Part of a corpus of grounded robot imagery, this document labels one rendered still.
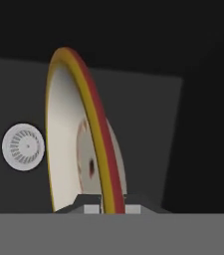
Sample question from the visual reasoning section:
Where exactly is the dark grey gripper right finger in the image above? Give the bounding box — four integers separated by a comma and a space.
123, 193, 171, 214

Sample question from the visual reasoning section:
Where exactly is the white bowl red yellow rim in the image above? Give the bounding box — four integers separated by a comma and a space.
44, 46, 128, 214

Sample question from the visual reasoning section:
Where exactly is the dark grey sink basin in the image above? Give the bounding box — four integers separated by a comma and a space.
0, 56, 184, 214

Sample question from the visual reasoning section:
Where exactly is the white round sink drain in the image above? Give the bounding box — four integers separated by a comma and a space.
1, 123, 47, 172

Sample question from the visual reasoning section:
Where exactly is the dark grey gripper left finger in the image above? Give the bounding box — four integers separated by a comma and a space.
55, 193, 103, 214

